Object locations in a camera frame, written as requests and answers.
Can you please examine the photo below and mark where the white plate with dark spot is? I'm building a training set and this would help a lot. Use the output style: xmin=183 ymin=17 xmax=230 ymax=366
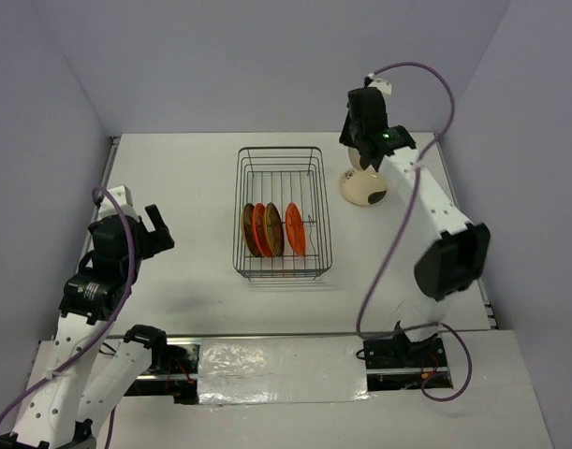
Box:
xmin=339 ymin=148 xmax=388 ymax=207

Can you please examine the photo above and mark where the brown yellow patterned plate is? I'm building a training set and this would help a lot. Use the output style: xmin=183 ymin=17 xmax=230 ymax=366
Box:
xmin=241 ymin=203 xmax=261 ymax=257

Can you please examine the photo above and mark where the orange plate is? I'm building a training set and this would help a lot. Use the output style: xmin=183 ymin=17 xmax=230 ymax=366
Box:
xmin=285 ymin=202 xmax=306 ymax=256
xmin=252 ymin=203 xmax=273 ymax=257

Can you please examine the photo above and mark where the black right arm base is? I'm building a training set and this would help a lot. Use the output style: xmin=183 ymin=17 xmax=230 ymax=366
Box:
xmin=356 ymin=323 xmax=447 ymax=370

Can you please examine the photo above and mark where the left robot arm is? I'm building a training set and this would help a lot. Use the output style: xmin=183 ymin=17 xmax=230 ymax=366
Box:
xmin=0 ymin=205 xmax=174 ymax=448

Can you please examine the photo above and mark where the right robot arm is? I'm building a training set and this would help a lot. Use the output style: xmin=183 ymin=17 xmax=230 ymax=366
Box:
xmin=339 ymin=79 xmax=491 ymax=366

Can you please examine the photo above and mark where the foil covered white panel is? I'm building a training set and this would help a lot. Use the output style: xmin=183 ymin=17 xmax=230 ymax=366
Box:
xmin=198 ymin=337 xmax=370 ymax=406

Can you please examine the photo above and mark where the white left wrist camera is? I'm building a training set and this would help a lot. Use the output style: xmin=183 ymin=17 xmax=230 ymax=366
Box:
xmin=93 ymin=184 xmax=139 ymax=220

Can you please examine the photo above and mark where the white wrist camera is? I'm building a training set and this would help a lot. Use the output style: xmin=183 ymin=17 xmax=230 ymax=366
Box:
xmin=363 ymin=73 xmax=392 ymax=98
xmin=93 ymin=184 xmax=139 ymax=220

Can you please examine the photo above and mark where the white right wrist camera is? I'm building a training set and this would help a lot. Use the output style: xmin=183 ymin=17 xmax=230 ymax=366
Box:
xmin=363 ymin=73 xmax=392 ymax=98

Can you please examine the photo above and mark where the wire dish rack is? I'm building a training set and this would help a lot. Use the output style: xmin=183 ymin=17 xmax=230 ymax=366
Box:
xmin=232 ymin=146 xmax=332 ymax=281

